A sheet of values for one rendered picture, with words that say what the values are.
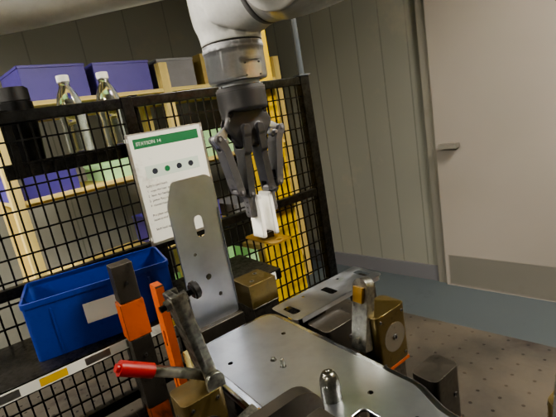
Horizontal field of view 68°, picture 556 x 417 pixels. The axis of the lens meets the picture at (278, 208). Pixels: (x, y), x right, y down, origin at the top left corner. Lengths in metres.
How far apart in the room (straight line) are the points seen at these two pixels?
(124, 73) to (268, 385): 2.34
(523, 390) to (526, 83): 1.98
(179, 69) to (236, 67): 2.38
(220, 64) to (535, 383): 1.04
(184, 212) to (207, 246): 0.10
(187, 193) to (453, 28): 2.36
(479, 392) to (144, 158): 1.04
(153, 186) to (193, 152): 0.15
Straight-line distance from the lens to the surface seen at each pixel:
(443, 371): 0.77
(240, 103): 0.61
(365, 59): 3.32
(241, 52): 0.61
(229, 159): 0.61
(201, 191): 0.93
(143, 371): 0.65
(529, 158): 2.90
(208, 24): 0.62
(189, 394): 0.71
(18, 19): 0.45
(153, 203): 1.18
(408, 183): 3.26
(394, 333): 0.86
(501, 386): 1.24
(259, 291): 1.01
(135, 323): 0.95
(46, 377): 0.99
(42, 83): 2.64
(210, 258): 0.96
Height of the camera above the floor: 1.44
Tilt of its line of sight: 13 degrees down
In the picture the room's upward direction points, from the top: 10 degrees counter-clockwise
